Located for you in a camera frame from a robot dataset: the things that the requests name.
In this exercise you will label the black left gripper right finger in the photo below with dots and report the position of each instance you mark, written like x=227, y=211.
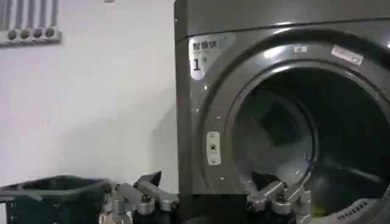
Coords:
x=278, y=197

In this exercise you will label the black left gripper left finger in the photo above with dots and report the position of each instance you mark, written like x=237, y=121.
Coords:
x=146, y=193

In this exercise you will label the dark laundry basket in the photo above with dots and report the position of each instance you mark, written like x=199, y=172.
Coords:
x=58, y=198

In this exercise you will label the grey dryer with round opening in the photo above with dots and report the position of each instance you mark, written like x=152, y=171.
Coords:
x=283, y=100

